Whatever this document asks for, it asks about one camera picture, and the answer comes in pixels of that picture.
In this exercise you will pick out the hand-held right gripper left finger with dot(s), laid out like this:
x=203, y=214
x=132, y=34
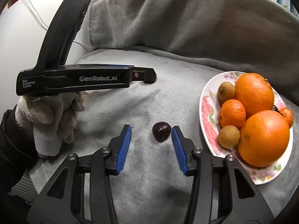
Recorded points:
x=123, y=149

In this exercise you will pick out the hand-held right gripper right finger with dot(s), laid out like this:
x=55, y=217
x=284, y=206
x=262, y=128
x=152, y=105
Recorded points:
x=179, y=151

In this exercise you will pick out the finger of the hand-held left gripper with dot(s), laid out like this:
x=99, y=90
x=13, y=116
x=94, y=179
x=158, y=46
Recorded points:
x=121, y=66
x=147, y=73

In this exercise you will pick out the dark cherry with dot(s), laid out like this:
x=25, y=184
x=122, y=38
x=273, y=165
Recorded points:
x=161, y=130

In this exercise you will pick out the floral white plate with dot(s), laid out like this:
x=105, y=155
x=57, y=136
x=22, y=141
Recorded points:
x=208, y=112

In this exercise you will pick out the brown longan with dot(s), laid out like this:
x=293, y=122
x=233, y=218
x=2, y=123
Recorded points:
x=229, y=136
x=226, y=91

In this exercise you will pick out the small tangerine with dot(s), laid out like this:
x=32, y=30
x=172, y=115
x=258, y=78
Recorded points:
x=232, y=113
x=287, y=116

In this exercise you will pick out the large orange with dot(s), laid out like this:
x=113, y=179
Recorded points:
x=253, y=93
x=264, y=137

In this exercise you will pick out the person's left forearm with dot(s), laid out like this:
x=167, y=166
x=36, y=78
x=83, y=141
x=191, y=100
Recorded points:
x=14, y=144

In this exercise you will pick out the person's left hand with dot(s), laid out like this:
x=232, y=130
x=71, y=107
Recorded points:
x=46, y=121

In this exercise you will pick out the dark grey plush blanket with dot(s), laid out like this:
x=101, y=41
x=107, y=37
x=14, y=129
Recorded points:
x=186, y=16

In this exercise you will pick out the white ribbed panel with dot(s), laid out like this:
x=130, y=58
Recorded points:
x=25, y=179

